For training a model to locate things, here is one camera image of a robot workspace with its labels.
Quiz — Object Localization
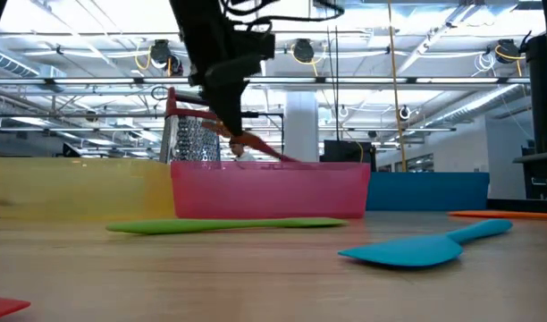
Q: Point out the copper table knife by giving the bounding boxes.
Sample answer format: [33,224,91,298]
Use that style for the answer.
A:
[200,119,300,164]

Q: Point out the black metal workstation frame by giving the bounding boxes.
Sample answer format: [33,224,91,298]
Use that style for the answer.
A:
[219,111,285,161]

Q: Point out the red silicone spatula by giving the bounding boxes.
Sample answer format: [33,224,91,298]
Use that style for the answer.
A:
[0,296,32,322]

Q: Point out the black monitor pole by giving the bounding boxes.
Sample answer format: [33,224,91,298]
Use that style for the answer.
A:
[526,33,547,156]

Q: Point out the blue plastic bin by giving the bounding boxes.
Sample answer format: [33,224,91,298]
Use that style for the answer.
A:
[366,172,491,212]

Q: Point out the silver air duct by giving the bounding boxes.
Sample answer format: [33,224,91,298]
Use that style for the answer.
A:
[0,47,67,81]

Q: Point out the yellow plastic bin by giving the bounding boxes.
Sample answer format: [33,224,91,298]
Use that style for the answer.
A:
[0,156,176,221]

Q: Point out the pink plastic bin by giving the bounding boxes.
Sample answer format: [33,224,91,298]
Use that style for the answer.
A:
[170,160,373,220]

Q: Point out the white building column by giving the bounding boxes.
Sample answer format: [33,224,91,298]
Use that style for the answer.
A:
[283,91,320,163]

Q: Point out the grey desk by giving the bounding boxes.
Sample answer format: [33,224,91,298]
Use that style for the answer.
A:
[512,150,547,179]

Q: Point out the blue silicone spatula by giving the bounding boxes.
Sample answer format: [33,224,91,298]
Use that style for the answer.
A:
[337,217,514,269]

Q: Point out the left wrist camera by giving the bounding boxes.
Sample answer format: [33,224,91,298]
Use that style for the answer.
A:
[242,30,277,63]

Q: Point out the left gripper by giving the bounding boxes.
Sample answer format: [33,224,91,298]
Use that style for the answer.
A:
[168,0,261,138]

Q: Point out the person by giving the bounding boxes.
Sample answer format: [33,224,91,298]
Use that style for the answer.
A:
[228,140,257,162]

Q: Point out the orange silicone spatula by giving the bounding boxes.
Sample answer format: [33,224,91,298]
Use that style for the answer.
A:
[447,209,547,221]

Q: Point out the black cabinet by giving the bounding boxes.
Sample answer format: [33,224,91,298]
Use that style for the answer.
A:
[320,140,376,163]

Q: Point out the green silicone spatula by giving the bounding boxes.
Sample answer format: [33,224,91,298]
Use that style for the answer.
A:
[105,216,349,236]

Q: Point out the black hanging cable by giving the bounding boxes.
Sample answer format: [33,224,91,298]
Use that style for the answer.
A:
[332,0,341,143]

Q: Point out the box grater red handle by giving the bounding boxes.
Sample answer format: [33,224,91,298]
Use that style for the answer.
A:
[158,87,223,163]

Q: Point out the black aluminium table frame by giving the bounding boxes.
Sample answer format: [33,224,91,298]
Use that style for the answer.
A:
[486,198,547,212]

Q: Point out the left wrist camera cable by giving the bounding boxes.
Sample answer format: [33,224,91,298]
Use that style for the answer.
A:
[219,0,346,23]

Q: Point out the yellow hanging cable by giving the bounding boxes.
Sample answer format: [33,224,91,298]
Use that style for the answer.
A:
[386,0,408,174]

